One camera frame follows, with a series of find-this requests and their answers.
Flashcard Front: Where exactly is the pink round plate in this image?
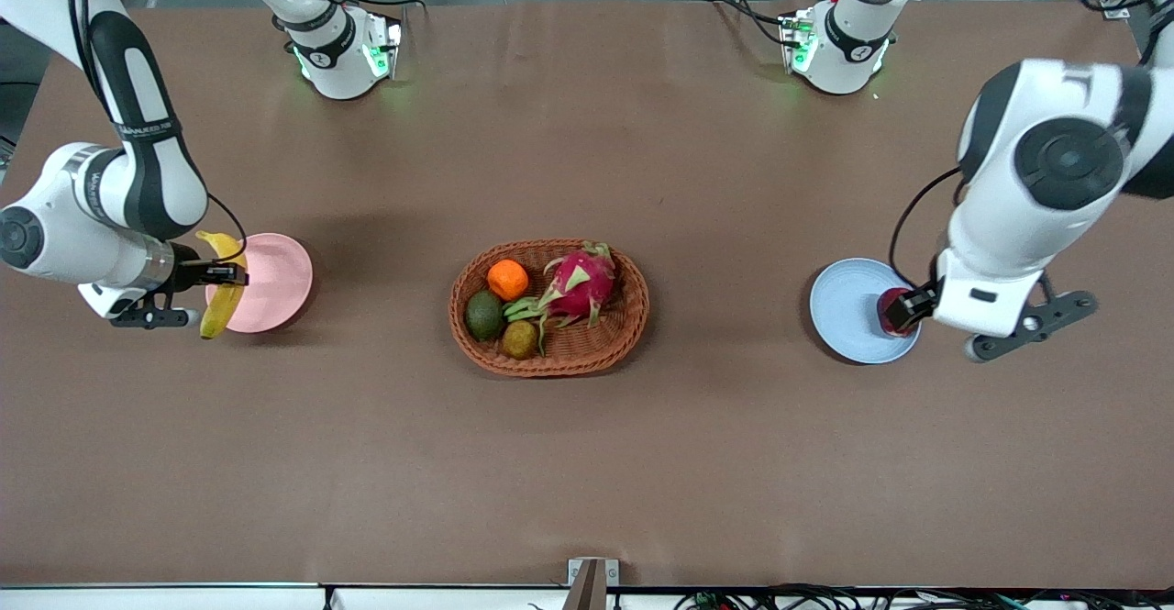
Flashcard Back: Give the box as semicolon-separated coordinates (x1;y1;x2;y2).
206;233;314;334

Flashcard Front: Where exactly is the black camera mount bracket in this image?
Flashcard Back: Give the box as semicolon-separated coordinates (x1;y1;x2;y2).
110;294;200;330
963;272;1099;363

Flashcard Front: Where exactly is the dark green avocado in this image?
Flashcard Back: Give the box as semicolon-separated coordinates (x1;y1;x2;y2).
464;290;506;342

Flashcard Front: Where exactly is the brownish green round fruit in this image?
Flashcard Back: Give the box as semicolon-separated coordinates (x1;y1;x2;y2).
500;319;540;360

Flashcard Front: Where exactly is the red apple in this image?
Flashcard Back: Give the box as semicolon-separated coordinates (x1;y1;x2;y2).
877;288;911;338

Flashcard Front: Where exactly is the black cable bundle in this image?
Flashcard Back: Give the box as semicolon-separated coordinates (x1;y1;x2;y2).
672;583;1174;610

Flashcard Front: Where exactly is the orange mandarin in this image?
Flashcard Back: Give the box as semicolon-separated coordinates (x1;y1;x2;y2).
487;260;530;303

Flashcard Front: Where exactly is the light blue round plate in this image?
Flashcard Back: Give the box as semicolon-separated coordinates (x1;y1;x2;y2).
809;258;923;365

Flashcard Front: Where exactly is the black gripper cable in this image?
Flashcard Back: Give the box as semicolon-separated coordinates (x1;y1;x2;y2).
205;192;249;265
887;166;964;292

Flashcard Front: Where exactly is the brown woven wicker basket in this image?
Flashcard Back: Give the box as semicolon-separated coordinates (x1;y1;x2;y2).
449;239;650;378

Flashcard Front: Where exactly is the pink dragon fruit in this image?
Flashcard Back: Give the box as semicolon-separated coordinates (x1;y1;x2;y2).
503;241;617;354

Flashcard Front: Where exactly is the yellow banana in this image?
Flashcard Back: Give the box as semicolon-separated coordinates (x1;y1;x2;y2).
195;229;249;340

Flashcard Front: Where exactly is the metal table edge bracket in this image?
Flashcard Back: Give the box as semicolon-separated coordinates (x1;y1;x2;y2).
561;557;621;610

